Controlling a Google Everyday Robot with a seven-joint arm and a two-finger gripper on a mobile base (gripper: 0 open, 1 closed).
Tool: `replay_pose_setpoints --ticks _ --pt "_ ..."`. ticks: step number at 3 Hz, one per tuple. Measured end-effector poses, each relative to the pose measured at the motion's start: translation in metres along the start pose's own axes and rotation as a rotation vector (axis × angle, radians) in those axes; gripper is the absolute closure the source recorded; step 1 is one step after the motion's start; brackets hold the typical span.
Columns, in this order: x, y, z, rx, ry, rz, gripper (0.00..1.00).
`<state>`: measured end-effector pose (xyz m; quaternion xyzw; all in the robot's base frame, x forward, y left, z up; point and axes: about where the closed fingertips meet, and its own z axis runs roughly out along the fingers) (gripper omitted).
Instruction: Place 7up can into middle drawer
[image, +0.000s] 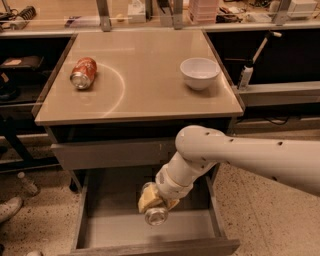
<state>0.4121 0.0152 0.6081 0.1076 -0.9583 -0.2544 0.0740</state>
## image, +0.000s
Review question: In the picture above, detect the orange soda can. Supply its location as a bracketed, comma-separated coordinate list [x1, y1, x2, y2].
[70, 57, 97, 90]

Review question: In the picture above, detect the white tissue box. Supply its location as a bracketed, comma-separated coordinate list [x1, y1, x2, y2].
[127, 0, 146, 24]

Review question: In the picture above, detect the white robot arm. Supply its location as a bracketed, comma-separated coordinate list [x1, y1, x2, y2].
[138, 125, 320, 213]

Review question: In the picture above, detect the white bowl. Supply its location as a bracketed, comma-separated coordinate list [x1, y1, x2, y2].
[180, 58, 221, 91]

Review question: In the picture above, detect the black coiled tool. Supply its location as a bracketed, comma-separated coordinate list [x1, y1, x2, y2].
[18, 6, 36, 21]

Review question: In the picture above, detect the pink stacked box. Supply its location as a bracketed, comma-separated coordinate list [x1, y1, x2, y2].
[188, 0, 219, 24]

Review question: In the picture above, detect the white shoe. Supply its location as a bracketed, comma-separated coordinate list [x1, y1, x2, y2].
[0, 197, 23, 223]

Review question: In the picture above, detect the white spray tool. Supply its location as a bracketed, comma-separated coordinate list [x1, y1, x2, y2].
[237, 31, 282, 91]

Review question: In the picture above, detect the top drawer front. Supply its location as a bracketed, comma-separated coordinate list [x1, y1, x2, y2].
[51, 138, 176, 170]

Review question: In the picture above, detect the grey drawer cabinet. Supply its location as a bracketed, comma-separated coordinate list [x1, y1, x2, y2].
[31, 29, 246, 256]

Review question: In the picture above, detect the open middle drawer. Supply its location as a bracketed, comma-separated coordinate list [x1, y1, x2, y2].
[70, 167, 240, 256]

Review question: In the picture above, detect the white box top right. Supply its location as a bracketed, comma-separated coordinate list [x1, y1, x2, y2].
[287, 0, 317, 18]

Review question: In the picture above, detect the silver green 7up can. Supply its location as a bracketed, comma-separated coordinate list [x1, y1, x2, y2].
[141, 197, 168, 226]

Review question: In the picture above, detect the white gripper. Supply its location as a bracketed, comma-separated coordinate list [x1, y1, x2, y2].
[138, 164, 193, 213]

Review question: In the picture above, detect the plastic bottle on floor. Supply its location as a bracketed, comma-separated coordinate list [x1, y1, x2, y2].
[17, 172, 40, 196]

